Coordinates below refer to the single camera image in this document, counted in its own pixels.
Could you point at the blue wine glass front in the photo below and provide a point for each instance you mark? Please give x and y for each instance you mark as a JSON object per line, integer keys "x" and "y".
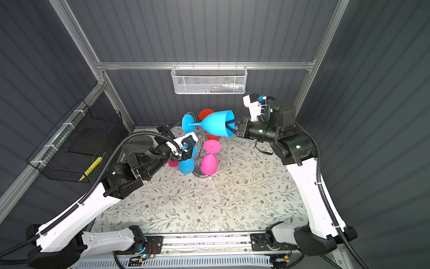
{"x": 187, "y": 166}

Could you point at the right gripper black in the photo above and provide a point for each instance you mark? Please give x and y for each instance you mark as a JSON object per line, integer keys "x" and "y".
{"x": 240, "y": 128}

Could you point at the yellow black object in basket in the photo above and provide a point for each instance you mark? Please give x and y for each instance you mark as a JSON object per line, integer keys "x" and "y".
{"x": 91, "y": 168}

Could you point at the chrome wine glass rack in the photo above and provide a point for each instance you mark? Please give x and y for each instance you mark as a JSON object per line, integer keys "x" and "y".
{"x": 197, "y": 170}

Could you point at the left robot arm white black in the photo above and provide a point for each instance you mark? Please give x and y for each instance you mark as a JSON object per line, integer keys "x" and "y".
{"x": 62, "y": 242}

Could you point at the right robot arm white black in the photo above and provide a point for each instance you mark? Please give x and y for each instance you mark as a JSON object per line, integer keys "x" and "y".
{"x": 274, "y": 121}

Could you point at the white mesh wall basket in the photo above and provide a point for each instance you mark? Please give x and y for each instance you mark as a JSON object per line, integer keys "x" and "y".
{"x": 187, "y": 81}

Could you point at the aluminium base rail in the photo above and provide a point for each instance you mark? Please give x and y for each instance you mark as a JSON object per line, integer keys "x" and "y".
{"x": 208, "y": 242}

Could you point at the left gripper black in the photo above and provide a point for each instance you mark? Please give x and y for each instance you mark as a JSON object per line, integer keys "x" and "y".
{"x": 183, "y": 154}

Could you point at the pink wine glass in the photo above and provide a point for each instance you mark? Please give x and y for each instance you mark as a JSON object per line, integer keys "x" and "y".
{"x": 173, "y": 164}
{"x": 209, "y": 165}

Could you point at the blue wine glass back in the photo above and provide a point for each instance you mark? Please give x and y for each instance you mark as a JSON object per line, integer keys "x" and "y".
{"x": 214, "y": 123}

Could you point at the items in white basket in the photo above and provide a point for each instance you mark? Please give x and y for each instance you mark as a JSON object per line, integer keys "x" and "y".
{"x": 224, "y": 88}

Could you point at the black wire wall basket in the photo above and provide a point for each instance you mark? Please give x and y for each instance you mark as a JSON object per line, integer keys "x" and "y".
{"x": 89, "y": 132}

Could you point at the pink wine glass front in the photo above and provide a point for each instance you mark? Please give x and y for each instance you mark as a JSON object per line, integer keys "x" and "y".
{"x": 209, "y": 165}

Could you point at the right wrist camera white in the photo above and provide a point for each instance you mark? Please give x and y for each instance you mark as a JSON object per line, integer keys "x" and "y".
{"x": 255, "y": 103}

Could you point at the blue wine glass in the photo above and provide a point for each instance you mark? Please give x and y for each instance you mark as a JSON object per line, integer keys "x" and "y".
{"x": 214, "y": 123}
{"x": 187, "y": 166}

